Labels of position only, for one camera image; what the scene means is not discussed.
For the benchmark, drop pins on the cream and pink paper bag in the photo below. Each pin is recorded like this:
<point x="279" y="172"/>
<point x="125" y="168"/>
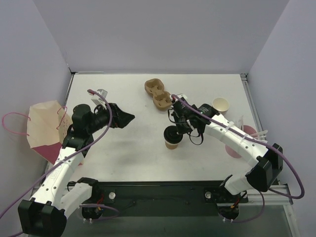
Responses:
<point x="47" y="125"/>

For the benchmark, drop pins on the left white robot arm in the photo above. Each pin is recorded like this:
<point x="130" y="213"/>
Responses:
<point x="47" y="211"/>

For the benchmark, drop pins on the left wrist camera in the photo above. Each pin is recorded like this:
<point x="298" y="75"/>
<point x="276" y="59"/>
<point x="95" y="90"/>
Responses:
<point x="98" y="96"/>

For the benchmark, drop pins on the stack of brown paper cups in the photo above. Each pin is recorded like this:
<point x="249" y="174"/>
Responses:
<point x="221" y="105"/>

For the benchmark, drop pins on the brown pulp cup carrier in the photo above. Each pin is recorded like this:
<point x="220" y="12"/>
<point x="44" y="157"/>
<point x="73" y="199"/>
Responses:
<point x="161" y="98"/>

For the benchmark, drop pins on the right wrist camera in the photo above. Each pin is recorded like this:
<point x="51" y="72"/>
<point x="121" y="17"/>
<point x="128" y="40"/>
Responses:
<point x="176" y="97"/>

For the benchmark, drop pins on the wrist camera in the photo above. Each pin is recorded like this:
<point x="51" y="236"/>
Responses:
<point x="98" y="96"/>
<point x="176" y="97"/>

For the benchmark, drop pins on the black cup lid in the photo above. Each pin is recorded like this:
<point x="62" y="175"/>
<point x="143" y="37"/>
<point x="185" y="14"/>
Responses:
<point x="171" y="135"/>

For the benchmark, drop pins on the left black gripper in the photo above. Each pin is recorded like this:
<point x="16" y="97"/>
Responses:
<point x="114" y="116"/>

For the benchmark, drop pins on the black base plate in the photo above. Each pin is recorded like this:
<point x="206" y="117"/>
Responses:
<point x="161" y="199"/>

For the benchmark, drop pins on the single brown paper cup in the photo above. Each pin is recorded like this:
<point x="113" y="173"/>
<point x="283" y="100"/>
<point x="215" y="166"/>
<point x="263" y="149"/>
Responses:
<point x="171" y="144"/>

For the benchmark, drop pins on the pink cup with straws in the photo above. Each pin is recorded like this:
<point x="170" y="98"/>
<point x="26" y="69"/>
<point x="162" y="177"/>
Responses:
<point x="247" y="130"/>

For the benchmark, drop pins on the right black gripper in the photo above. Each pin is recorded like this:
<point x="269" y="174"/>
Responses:
<point x="184" y="122"/>

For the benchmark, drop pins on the aluminium frame rail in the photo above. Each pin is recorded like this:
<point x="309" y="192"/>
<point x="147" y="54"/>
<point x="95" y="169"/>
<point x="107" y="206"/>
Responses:
<point x="259" y="128"/>

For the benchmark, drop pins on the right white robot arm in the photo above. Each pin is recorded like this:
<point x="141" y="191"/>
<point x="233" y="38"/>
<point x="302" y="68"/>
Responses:
<point x="265" y="163"/>

